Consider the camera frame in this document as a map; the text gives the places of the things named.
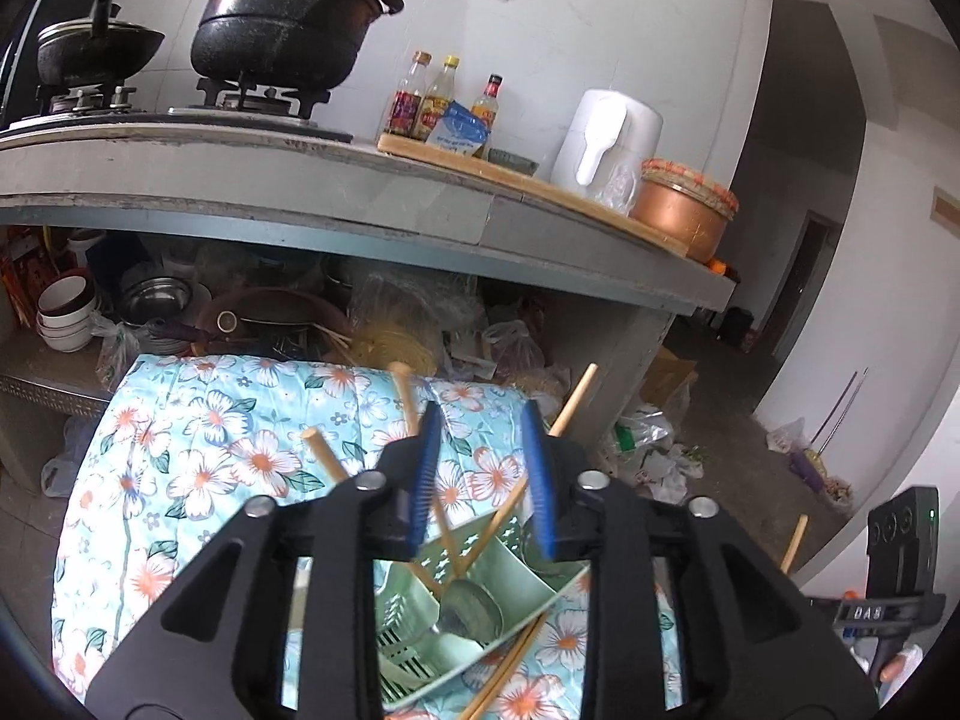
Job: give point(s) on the white kitchen appliance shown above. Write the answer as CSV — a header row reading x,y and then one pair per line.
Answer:
x,y
600,135

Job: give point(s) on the person's right hand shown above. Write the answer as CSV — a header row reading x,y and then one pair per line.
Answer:
x,y
898,673

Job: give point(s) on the bag of scraps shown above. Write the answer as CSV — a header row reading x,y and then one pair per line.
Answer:
x,y
836,496

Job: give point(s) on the black wok with lid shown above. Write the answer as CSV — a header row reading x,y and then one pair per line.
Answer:
x,y
97,52

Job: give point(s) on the sauce bottle with yellow cap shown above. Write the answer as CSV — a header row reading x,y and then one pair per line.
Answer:
x,y
439,101

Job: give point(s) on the crumpled white plastic bag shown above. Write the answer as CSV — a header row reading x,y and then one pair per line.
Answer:
x,y
667,474

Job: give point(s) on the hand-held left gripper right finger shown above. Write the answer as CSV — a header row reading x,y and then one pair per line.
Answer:
x,y
538,480

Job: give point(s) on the clear bag of noodles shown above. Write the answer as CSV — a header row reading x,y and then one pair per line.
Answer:
x,y
405,315

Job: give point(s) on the red packaging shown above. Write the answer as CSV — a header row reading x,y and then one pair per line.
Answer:
x,y
22,270

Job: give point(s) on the silver foil bag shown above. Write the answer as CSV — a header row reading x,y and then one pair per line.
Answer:
x,y
645,427

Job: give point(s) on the plastic bag of soybeans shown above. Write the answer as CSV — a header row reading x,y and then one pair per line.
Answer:
x,y
514,351

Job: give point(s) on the sauce bottle with red cap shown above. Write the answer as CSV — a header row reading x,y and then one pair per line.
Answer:
x,y
487,105

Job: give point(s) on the green vegetable scraps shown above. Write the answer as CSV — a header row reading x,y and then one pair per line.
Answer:
x,y
697,454

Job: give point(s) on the cardboard box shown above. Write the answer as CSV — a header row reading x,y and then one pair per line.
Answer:
x,y
667,382

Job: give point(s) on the metal spoon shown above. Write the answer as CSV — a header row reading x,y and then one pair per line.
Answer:
x,y
471,610

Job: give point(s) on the black bin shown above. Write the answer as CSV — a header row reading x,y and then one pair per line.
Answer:
x,y
739,328

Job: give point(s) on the blue seasoning packet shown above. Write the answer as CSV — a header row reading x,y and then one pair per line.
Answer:
x,y
459,133

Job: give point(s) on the floral blanket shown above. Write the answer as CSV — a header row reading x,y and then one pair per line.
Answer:
x,y
225,450

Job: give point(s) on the thin metal sticks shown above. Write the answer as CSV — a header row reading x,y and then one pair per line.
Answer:
x,y
844,409

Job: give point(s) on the clear glass cup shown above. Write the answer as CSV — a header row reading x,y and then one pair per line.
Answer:
x,y
619,187

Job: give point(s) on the white bucket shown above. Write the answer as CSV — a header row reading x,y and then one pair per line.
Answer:
x,y
82,249

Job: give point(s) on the concrete kitchen counter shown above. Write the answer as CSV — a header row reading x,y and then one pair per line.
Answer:
x,y
300,180

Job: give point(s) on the white ceramic bowl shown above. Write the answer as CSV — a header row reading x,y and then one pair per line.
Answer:
x,y
66,296
67,324
67,341

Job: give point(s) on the green perforated utensil holder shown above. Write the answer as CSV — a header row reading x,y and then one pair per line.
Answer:
x,y
517,592

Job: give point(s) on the wooden cutting board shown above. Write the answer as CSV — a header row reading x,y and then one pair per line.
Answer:
x,y
525,181

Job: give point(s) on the large black cooking pot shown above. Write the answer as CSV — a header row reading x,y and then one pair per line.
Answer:
x,y
285,30

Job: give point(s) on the pale plastic bag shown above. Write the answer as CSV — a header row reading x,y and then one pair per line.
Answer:
x,y
787,435

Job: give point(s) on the thin plastic bag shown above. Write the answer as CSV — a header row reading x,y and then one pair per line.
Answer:
x,y
64,459
112,358

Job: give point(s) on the small orange item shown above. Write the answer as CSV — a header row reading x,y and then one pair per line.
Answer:
x,y
716,268

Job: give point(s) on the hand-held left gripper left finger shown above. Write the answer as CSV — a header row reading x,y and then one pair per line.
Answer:
x,y
424,465

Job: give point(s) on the steel bowl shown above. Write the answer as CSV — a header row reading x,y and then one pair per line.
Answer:
x,y
157,298

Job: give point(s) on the purple item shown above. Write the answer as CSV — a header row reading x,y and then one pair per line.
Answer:
x,y
806,466

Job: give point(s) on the copper pot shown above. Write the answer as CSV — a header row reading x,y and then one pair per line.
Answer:
x,y
682,225

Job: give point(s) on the gas stove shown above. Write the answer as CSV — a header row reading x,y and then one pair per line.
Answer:
x,y
112,118

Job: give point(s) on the sauce bottle with brown cap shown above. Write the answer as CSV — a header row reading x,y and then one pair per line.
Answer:
x,y
407,97

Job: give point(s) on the bunch of bamboo chopsticks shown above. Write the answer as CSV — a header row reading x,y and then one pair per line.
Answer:
x,y
577,397

